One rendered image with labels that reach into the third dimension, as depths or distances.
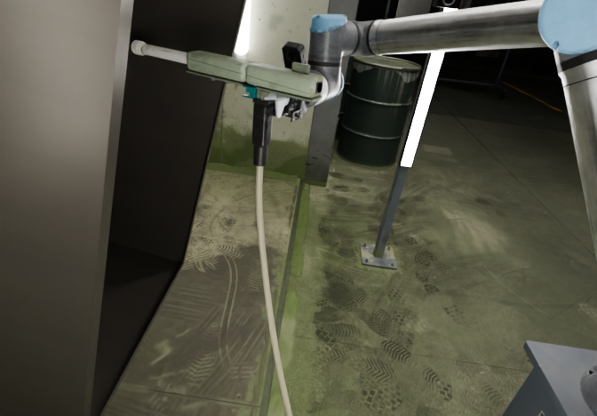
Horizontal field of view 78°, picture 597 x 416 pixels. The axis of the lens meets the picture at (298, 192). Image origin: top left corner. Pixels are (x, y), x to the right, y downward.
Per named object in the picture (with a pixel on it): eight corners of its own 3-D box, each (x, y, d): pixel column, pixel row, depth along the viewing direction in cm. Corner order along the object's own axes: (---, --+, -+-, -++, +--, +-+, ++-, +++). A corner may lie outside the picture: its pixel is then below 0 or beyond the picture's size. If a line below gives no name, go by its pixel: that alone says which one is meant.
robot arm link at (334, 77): (317, 61, 105) (314, 96, 109) (297, 64, 95) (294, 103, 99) (348, 65, 101) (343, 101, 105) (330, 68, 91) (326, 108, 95)
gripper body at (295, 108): (291, 123, 82) (314, 113, 92) (296, 84, 78) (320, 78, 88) (262, 115, 85) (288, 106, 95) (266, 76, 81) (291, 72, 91)
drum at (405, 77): (329, 144, 371) (345, 52, 329) (382, 147, 383) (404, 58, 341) (345, 169, 321) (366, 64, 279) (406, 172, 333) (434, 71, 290)
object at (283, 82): (312, 176, 80) (327, 66, 69) (302, 183, 76) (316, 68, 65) (150, 123, 98) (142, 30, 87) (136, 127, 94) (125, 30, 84)
